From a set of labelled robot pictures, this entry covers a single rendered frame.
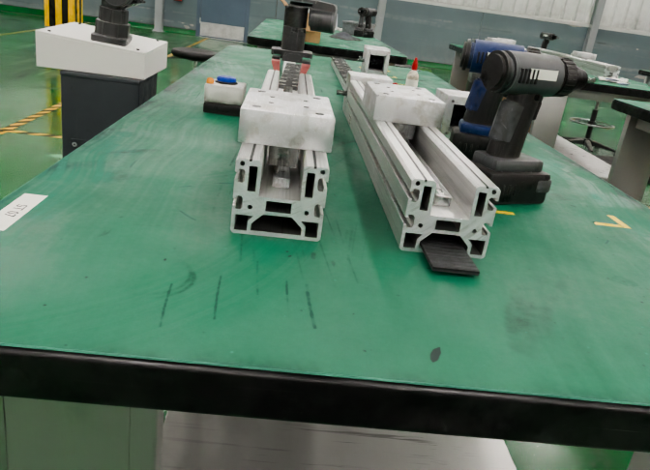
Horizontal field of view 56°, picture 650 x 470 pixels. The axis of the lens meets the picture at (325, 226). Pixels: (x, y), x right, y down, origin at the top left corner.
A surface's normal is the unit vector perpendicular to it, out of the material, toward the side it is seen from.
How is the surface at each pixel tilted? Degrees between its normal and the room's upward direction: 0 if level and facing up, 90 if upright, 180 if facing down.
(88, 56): 90
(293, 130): 90
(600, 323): 0
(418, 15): 90
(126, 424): 90
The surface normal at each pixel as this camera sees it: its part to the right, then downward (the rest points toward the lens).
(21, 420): 0.03, 0.36
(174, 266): 0.13, -0.93
